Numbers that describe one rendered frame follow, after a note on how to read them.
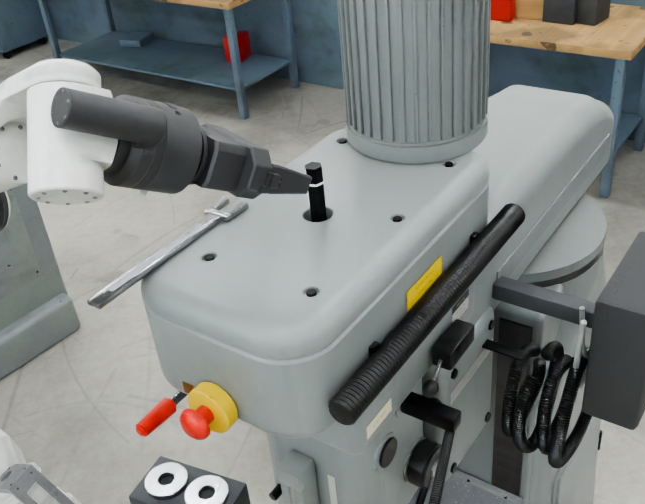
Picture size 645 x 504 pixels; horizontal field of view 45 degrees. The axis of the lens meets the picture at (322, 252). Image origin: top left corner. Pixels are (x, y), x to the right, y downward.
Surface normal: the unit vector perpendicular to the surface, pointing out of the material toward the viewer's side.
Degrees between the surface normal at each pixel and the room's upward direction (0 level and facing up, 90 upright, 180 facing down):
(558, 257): 0
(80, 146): 62
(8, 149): 67
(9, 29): 90
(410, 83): 90
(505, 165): 0
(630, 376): 90
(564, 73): 90
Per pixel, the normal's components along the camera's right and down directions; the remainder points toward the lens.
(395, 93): -0.35, 0.54
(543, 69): -0.56, 0.50
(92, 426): -0.09, -0.83
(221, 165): 0.64, 0.38
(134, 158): -0.07, 0.29
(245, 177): -0.70, -0.07
